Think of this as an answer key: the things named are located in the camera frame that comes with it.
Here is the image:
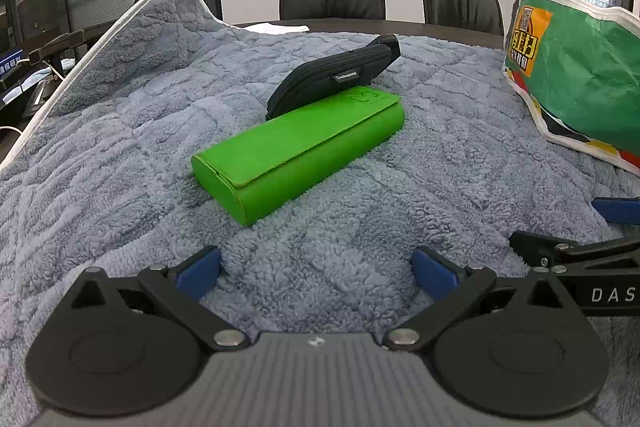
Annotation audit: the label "black office chair right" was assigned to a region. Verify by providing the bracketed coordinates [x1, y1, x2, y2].
[423, 0, 504, 36]

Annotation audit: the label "green glasses case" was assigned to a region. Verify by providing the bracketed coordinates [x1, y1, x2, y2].
[191, 87, 405, 227]

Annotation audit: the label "dark blue zipper pouch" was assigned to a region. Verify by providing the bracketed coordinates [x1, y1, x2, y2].
[266, 34, 400, 120]

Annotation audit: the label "white papers on table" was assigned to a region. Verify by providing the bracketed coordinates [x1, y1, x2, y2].
[244, 23, 309, 35]

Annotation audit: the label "green insulated bag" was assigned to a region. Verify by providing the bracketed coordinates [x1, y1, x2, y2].
[504, 0, 639, 173]

